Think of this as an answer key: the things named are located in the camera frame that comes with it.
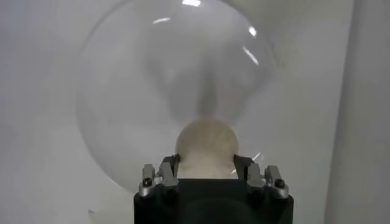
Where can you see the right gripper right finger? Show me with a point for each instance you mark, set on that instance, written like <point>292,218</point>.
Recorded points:
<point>254,176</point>

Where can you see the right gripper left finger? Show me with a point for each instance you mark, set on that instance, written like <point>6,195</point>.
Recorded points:
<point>167,178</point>

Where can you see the white steamed baozi bun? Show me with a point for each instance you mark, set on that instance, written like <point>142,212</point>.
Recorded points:
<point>207,143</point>

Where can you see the white round plate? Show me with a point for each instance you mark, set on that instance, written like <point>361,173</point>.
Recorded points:
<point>122,91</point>

